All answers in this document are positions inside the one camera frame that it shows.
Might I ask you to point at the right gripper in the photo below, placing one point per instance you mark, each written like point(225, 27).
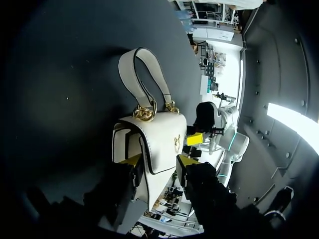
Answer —
point(205, 114)

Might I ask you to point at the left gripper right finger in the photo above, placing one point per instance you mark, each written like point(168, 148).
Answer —
point(204, 184)

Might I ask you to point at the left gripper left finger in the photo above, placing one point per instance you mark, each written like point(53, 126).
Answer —
point(117, 189)

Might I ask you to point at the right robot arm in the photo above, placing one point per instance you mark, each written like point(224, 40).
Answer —
point(231, 139)

